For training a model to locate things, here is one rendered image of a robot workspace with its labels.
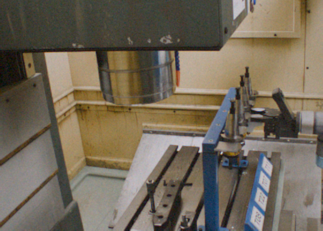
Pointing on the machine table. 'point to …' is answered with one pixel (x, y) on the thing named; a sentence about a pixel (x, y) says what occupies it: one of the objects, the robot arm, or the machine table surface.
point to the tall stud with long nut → (151, 194)
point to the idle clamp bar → (167, 205)
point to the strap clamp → (188, 222)
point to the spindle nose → (136, 76)
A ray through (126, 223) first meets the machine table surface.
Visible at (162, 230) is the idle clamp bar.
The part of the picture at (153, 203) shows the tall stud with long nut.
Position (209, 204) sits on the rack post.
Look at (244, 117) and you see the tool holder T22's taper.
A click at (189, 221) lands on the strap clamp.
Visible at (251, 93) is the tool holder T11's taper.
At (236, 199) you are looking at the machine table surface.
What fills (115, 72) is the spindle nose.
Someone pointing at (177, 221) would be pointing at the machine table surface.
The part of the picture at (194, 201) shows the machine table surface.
